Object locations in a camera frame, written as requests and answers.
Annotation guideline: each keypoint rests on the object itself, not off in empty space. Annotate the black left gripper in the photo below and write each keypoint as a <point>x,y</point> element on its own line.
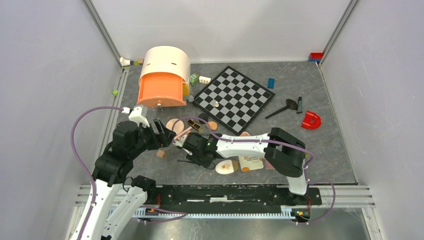
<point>163,138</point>

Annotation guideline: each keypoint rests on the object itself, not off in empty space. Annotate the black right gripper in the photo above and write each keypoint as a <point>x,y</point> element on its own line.
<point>192,158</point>

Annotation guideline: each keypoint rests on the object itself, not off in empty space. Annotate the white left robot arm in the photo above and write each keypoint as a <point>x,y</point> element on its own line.
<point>129,140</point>

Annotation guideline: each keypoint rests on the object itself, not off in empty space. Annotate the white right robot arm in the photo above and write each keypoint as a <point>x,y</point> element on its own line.
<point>286,153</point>

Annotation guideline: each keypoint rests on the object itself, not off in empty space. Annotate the beige makeup sponge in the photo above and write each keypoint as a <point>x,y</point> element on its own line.
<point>213,125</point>

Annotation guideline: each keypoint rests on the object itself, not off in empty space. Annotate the small wooden cube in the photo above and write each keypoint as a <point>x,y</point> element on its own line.
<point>161,154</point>

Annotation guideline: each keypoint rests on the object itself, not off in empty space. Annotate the pink lip pencil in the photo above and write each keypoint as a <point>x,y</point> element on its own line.
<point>182,133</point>

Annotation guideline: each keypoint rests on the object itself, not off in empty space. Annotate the round pink compact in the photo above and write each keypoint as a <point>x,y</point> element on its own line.
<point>175,125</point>

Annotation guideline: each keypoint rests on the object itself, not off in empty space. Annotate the black round cap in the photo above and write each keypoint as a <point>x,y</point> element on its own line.
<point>204,116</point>

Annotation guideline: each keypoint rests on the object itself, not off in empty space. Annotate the small round pink jar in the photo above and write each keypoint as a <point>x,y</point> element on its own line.
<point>244,134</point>

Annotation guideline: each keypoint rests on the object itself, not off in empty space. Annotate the white orange sachet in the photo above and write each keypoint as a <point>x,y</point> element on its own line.
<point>250,163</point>

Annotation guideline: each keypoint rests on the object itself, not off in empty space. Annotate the black grey chessboard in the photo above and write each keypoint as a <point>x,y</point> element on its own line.
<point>240,99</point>

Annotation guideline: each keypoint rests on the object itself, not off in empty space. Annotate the pink brown blush palette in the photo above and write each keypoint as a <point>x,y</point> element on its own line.
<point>268,166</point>

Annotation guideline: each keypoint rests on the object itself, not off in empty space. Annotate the white lego brick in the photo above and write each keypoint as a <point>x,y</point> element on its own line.
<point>204,80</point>

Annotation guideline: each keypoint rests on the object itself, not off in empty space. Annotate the green toy block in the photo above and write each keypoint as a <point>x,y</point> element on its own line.
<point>194,78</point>

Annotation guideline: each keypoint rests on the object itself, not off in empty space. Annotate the white round drawer organizer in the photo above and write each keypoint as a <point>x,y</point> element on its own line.
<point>168,59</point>

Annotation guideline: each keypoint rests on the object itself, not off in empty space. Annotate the blue lego brick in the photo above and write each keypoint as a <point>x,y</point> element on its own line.
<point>271,83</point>

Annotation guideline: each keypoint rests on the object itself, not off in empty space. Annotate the black fan brush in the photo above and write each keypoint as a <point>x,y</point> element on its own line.
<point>289,105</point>

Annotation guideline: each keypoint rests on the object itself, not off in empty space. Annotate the black tube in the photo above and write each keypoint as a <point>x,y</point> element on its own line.
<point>299,105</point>

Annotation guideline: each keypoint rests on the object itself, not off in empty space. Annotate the red letter D toy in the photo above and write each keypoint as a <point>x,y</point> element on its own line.
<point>311,121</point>

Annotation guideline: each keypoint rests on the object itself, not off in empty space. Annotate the red blue bricks corner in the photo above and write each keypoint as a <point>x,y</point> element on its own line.
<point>315,57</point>

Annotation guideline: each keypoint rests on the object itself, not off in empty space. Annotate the black mounting rail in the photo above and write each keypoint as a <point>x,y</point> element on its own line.
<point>230,199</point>

